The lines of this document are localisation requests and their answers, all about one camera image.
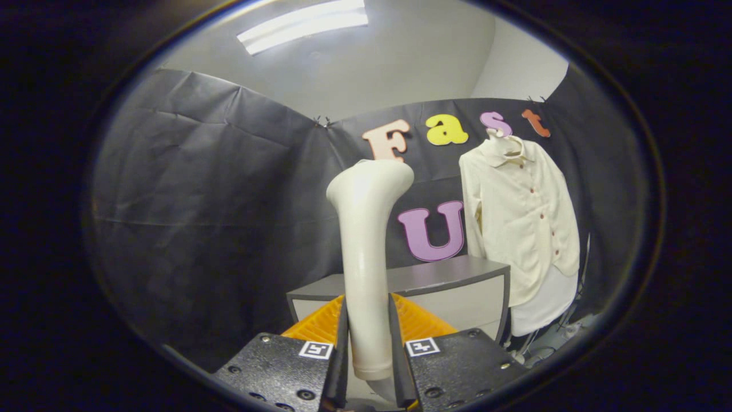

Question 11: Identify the ceiling light panel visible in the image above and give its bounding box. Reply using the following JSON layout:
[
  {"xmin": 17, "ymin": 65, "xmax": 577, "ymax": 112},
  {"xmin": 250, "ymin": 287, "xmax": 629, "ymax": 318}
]
[{"xmin": 237, "ymin": 0, "xmax": 369, "ymax": 56}]

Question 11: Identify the grey metal clothes stand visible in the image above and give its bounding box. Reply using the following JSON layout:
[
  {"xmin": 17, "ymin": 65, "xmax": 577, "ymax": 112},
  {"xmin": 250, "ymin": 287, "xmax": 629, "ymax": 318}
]
[{"xmin": 509, "ymin": 235, "xmax": 595, "ymax": 367}]

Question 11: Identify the black backdrop cloth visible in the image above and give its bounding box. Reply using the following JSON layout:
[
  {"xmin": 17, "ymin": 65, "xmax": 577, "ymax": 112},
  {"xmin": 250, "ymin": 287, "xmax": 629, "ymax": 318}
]
[{"xmin": 91, "ymin": 63, "xmax": 647, "ymax": 355}]

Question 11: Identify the grey and white cabinet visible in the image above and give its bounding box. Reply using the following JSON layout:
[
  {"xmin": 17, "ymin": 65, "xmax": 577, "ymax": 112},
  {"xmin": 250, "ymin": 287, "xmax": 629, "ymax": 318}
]
[{"xmin": 286, "ymin": 255, "xmax": 511, "ymax": 347}]

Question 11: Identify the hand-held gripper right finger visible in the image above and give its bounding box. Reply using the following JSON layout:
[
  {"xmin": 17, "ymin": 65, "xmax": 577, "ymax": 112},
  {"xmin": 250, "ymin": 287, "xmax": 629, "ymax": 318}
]
[{"xmin": 389, "ymin": 291, "xmax": 530, "ymax": 411}]

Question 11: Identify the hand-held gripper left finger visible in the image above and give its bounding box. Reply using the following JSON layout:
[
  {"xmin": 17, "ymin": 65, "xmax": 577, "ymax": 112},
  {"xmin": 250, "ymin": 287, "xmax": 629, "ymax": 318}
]
[{"xmin": 210, "ymin": 293, "xmax": 348, "ymax": 412}]

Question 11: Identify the cream garment steamer head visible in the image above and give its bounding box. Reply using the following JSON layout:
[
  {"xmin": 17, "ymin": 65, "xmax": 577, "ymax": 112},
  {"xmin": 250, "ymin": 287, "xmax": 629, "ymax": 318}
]
[{"xmin": 326, "ymin": 159, "xmax": 415, "ymax": 381}]

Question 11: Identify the white plastic clothes hanger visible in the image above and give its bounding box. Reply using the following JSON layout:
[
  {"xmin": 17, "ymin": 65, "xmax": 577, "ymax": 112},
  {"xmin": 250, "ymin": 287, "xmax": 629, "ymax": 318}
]
[{"xmin": 486, "ymin": 127, "xmax": 524, "ymax": 158}]

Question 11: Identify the white hanging cloth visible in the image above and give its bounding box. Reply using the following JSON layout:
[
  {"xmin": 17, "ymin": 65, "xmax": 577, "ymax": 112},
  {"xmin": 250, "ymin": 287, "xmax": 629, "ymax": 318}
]
[{"xmin": 511, "ymin": 264, "xmax": 579, "ymax": 337}]

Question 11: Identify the cream button-up shirt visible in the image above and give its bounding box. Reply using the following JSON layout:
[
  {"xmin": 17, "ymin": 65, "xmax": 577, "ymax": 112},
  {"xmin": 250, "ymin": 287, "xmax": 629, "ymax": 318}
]
[{"xmin": 459, "ymin": 136, "xmax": 580, "ymax": 308}]

